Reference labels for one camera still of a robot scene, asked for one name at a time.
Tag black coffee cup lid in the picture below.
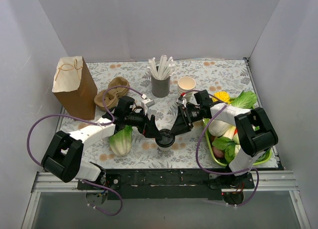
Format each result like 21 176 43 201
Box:
155 129 175 145

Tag white paper coffee cup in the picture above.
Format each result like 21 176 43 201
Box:
157 143 173 151

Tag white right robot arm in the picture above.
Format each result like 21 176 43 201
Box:
170 90 278 188

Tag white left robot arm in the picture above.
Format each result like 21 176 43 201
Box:
41 96 162 189

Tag green white napa cabbage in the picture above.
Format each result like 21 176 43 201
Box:
208 120 236 139

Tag yellow napa cabbage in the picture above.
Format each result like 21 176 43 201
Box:
212 91 231 104

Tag floral table mat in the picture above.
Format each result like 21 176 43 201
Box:
82 59 253 169

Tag brown pulp cup carrier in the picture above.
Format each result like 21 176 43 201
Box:
94 76 130 112

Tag stack of paper cups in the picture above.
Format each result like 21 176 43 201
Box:
177 76 196 94

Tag grey straw holder cup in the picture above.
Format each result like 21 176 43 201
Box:
151 76 170 98

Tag purple red onion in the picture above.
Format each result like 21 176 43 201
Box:
212 147 225 158

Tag green leafy vegetable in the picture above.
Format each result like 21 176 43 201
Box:
211 89 273 165

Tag white wrapped straw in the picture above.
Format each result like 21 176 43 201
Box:
149 58 159 80
158 55 167 80
162 57 173 79

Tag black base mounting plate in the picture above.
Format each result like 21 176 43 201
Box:
77 169 254 200

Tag brown paper bag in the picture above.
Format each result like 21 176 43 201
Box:
52 56 97 120

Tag green vegetable tray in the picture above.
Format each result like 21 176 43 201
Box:
202 97 273 166

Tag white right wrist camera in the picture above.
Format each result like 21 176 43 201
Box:
176 93 191 108

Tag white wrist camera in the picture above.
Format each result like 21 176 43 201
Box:
141 99 155 115
176 93 191 108

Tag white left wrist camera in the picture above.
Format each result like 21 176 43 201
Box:
141 99 155 115

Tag aluminium frame rail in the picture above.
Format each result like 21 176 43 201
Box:
21 170 310 229

